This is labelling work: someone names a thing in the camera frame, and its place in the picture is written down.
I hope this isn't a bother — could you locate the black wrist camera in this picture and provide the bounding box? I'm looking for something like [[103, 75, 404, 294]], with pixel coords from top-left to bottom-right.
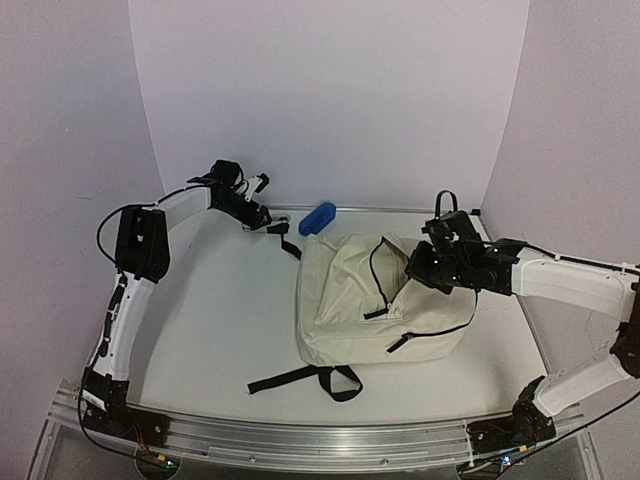
[[207, 159, 245, 190], [421, 190, 481, 254]]

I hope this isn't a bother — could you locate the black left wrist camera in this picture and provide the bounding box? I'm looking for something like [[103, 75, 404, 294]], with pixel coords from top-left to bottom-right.
[[207, 159, 245, 190]]

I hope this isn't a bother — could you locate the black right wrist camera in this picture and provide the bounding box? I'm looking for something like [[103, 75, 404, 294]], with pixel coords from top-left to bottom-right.
[[421, 190, 481, 254]]

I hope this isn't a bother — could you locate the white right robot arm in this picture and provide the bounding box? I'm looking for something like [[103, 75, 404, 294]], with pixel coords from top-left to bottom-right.
[[406, 239, 639, 417]]

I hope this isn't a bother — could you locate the aluminium front rail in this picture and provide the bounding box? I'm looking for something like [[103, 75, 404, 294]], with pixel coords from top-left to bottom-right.
[[79, 402, 601, 474]]

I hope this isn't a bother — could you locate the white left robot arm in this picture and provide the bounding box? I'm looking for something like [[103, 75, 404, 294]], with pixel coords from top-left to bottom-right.
[[82, 173, 272, 435]]

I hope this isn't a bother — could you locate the cream white backpack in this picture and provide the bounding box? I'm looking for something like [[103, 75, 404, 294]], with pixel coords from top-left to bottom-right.
[[247, 233, 479, 402]]

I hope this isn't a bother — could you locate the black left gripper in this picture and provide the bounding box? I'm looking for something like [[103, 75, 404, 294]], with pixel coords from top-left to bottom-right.
[[214, 189, 269, 227]]

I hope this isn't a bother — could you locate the blue pencil case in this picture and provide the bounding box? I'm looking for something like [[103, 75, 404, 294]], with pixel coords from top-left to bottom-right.
[[298, 202, 337, 237]]

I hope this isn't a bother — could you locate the silver stapler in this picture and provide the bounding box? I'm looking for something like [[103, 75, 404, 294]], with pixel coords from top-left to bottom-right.
[[242, 213, 291, 233]]

